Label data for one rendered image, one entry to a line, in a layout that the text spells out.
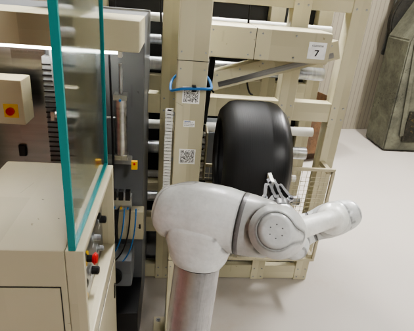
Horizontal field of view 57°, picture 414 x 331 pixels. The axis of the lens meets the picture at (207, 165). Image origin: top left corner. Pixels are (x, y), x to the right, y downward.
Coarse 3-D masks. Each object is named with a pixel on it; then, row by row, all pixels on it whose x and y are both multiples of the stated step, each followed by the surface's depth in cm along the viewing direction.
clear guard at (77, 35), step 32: (64, 0) 84; (96, 0) 119; (64, 32) 85; (96, 32) 121; (64, 64) 86; (96, 64) 123; (64, 96) 85; (96, 96) 125; (64, 128) 88; (96, 128) 127; (64, 160) 91; (96, 160) 130; (64, 192) 95; (96, 192) 129
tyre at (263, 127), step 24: (240, 120) 166; (264, 120) 167; (216, 144) 207; (240, 144) 161; (264, 144) 162; (288, 144) 165; (216, 168) 208; (240, 168) 161; (264, 168) 162; (288, 168) 165
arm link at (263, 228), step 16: (240, 208) 75; (256, 208) 74; (272, 208) 72; (288, 208) 74; (240, 224) 74; (256, 224) 71; (272, 224) 70; (288, 224) 69; (304, 224) 76; (240, 240) 74; (256, 240) 70; (272, 240) 69; (288, 240) 69; (304, 240) 76; (256, 256) 76; (272, 256) 72; (288, 256) 74
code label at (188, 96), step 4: (184, 92) 165; (188, 92) 165; (192, 92) 165; (196, 92) 165; (184, 96) 166; (188, 96) 166; (192, 96) 166; (196, 96) 166; (184, 100) 166; (188, 100) 167; (192, 100) 167; (196, 100) 167
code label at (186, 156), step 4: (180, 152) 177; (184, 152) 177; (188, 152) 177; (192, 152) 177; (180, 156) 177; (184, 156) 178; (188, 156) 178; (192, 156) 178; (180, 160) 178; (184, 160) 178; (188, 160) 179; (192, 160) 179
